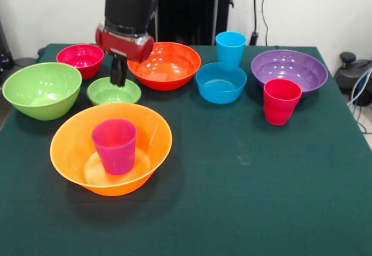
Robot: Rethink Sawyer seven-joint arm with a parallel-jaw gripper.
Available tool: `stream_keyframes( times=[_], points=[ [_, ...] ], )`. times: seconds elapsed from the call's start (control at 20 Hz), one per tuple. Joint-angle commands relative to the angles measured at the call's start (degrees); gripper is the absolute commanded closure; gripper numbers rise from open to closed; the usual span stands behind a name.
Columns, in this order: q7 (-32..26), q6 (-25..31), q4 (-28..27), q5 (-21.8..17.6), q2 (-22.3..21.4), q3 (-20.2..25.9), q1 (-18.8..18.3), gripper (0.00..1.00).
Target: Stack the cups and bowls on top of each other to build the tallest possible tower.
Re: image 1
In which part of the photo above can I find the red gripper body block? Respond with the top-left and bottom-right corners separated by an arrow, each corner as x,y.
95,23 -> 155,63

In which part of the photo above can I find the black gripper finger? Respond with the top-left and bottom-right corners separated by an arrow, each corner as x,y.
118,57 -> 128,88
110,54 -> 120,86

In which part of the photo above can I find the small green bowl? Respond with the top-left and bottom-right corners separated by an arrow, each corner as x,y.
86,77 -> 142,106

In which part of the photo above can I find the purple cup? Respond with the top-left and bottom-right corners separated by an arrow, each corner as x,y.
91,118 -> 137,176

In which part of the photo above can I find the pink bowl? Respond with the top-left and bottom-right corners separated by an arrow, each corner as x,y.
56,44 -> 105,80

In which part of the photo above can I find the red bowl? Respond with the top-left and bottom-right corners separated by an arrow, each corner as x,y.
127,41 -> 202,92

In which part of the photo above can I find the large green bowl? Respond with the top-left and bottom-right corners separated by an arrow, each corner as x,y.
2,62 -> 83,121

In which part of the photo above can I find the large orange bowl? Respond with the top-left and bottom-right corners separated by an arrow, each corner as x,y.
49,102 -> 173,197

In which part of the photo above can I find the blue bowl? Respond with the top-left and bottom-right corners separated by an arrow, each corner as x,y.
195,62 -> 248,104

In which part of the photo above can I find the blue cup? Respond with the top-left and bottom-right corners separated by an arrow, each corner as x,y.
214,31 -> 248,71

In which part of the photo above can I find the black equipment box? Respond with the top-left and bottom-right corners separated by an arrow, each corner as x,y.
0,20 -> 14,71

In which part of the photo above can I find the dark green tablecloth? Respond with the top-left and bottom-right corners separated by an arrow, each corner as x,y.
0,43 -> 372,256

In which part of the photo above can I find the pink cup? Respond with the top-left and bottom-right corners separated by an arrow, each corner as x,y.
263,78 -> 303,126

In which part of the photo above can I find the purple bowl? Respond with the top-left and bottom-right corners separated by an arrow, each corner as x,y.
251,49 -> 329,99

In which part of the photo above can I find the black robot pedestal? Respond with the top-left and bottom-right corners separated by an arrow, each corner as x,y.
145,0 -> 235,46

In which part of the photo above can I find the black cable with plug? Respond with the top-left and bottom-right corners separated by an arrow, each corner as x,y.
249,0 -> 260,46

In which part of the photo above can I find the thin black wall cable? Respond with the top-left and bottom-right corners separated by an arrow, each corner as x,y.
261,0 -> 280,49

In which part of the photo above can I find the blue white cable bundle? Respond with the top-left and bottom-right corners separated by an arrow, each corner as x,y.
347,70 -> 372,135

